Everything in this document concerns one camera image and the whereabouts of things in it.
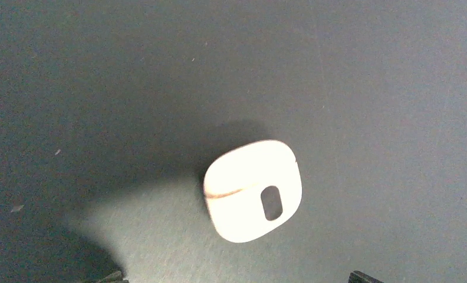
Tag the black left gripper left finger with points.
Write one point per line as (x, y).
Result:
(115, 277)

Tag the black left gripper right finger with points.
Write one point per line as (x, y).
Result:
(360, 277)

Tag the small beige square case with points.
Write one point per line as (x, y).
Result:
(252, 190)

